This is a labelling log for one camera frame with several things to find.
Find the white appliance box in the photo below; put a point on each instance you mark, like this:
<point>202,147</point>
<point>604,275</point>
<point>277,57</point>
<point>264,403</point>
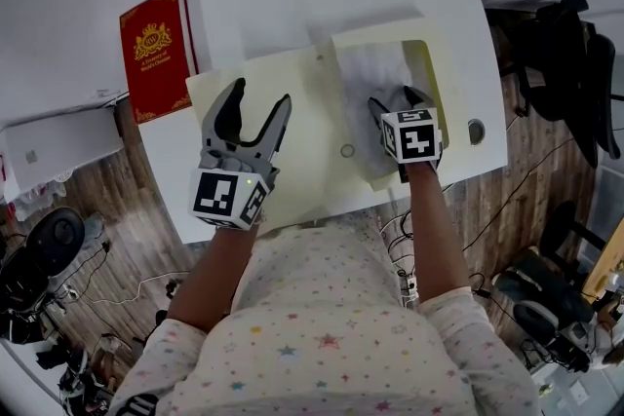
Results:
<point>63,146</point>

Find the yellow wooden board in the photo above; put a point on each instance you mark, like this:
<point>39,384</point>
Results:
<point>604,263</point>

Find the person's star-print clothing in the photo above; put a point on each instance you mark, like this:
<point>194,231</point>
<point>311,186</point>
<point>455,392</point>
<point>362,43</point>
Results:
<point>322,331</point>

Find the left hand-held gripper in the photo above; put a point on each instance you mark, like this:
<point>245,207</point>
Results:
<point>214,197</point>

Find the pale yellow desk mat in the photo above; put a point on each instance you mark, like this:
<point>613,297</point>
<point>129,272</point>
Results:
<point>302,122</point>

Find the white A4 paper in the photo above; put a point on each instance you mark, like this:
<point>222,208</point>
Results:
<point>365,83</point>

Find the black round device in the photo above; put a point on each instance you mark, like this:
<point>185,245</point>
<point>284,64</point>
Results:
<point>58,238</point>

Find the person's right forearm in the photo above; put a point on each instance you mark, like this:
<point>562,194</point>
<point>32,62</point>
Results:
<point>434,234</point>

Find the black office chair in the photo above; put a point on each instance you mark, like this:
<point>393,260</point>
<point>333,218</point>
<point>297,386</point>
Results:
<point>560,63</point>

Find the red hardcover book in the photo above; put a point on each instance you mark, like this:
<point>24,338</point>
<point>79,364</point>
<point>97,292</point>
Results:
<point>156,63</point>

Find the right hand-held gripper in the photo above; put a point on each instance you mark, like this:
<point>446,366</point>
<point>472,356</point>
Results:
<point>414,136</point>

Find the person's left forearm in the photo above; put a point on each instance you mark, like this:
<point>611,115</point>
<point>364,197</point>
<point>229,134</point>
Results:
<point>214,277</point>

